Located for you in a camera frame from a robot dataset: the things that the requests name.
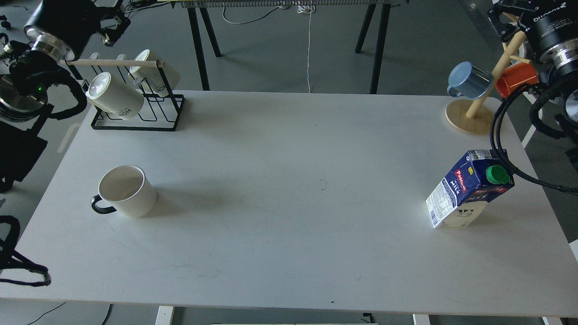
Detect white chair frame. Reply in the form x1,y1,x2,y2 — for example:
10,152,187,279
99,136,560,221
522,91,537,148

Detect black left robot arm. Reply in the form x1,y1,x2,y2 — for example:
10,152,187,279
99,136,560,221
1,0,131,192

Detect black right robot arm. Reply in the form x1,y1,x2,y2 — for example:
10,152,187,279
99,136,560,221
487,0,578,143

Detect white ribbed mug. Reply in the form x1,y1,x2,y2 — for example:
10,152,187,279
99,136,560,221
85,72,145,120
127,63,181,98

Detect blue metallic mug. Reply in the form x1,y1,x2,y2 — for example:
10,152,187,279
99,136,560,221
447,61,494,100

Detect wooden mug tree stand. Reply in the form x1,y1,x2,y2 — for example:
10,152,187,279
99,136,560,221
445,31,531,135

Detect white mug black handle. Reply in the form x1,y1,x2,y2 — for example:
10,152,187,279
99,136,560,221
91,165,158,218

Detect blue milk carton green cap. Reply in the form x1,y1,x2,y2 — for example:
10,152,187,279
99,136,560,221
425,149,515,229

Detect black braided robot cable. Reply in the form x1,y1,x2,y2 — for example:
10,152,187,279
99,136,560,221
489,81,578,196

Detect black trestle table legs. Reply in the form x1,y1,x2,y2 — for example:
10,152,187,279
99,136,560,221
186,0,392,94

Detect orange mug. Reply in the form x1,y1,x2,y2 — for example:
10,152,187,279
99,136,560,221
495,62,539,99

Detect white hanging cord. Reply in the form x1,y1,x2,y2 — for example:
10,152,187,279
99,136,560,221
296,4,317,93

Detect white ribbed mug front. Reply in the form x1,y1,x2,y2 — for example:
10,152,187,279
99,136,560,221
85,72,145,120

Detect black wire mug rack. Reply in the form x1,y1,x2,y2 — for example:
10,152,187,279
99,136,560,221
66,49,185,131

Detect white ribbed mug rear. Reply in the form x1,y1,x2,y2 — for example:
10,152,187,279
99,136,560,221
127,63,181,98

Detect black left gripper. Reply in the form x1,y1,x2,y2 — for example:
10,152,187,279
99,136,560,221
23,0,131,61

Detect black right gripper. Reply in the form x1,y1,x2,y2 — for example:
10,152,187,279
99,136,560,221
487,0,578,52

